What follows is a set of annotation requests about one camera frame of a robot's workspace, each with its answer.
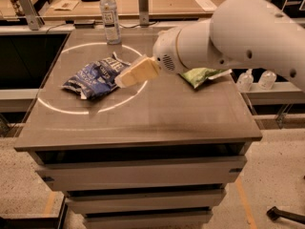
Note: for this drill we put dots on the green chip bag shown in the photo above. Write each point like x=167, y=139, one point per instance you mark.
x=196, y=77

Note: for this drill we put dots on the clear sanitizer bottle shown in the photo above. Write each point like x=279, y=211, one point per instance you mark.
x=245, y=81
x=267, y=80

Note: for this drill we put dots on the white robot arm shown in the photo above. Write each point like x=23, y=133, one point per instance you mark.
x=240, y=34

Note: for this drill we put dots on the clear sanitizer bottle left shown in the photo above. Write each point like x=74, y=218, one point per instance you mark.
x=245, y=81

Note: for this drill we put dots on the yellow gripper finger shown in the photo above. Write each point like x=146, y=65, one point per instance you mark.
x=140, y=62
x=133, y=76

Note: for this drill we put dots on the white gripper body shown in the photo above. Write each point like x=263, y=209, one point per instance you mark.
x=164, y=52

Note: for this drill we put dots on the white paper sheet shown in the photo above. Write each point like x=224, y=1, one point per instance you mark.
x=206, y=5

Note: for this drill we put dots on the middle metal bracket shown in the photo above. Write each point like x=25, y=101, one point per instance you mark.
x=143, y=6

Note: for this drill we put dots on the clear sanitizer bottle right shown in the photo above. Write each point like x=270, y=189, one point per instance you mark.
x=267, y=80

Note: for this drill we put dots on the metal bracket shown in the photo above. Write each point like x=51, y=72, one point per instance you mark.
x=30, y=15
x=143, y=6

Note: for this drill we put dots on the white paper card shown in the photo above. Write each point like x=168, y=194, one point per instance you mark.
x=65, y=5

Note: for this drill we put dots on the black chair base leg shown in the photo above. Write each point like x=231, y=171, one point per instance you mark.
x=274, y=213

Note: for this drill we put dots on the blue chip bag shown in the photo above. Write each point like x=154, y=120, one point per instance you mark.
x=96, y=78

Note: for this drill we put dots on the grey drawer cabinet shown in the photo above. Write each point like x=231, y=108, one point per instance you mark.
x=156, y=154

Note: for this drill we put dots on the clear plastic water bottle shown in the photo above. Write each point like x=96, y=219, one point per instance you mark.
x=110, y=21

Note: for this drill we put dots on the left metal bracket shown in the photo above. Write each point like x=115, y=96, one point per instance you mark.
x=30, y=15

